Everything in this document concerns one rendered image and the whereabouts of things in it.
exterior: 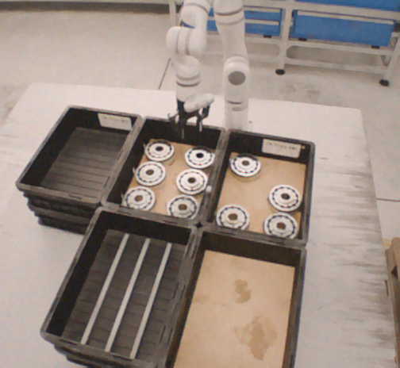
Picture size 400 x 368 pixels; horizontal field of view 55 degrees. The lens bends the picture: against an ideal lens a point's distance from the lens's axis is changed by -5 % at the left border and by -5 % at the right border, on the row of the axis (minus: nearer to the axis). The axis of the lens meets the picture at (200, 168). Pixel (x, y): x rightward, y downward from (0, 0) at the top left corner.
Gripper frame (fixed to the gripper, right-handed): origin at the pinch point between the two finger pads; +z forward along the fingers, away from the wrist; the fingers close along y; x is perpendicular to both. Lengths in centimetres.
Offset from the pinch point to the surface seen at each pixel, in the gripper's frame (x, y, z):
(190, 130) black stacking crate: -9.1, -4.8, 10.0
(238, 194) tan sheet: 18.3, -6.8, 17.4
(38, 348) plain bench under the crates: 27, 68, 31
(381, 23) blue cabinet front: -71, -194, 49
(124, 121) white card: -26.2, 12.8, 10.5
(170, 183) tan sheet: 2.6, 9.8, 17.4
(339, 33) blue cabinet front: -89, -173, 60
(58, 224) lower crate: -9, 48, 27
